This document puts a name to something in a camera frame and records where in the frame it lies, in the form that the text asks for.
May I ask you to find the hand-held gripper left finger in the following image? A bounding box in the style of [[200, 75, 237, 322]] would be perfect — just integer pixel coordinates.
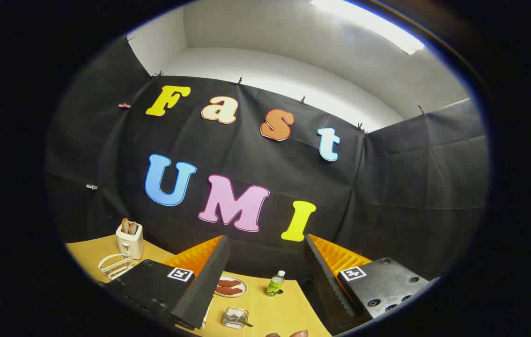
[[104, 235, 231, 331]]

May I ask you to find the green tea bottle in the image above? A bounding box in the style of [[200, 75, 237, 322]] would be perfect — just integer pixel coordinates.
[[265, 270, 286, 297]]

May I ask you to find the white plate with meat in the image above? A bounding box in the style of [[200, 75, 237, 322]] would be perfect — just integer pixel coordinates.
[[214, 275, 248, 298]]

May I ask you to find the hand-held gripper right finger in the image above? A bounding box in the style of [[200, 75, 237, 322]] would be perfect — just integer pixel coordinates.
[[302, 233, 440, 336]]

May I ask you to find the white toaster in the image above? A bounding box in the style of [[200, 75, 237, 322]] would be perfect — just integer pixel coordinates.
[[116, 222, 144, 260]]

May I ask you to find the metal wire basket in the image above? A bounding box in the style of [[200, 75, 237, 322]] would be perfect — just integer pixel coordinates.
[[222, 307, 249, 329]]

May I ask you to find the white wire dish rack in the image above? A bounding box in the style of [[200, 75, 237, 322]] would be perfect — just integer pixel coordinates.
[[98, 253, 213, 327]]

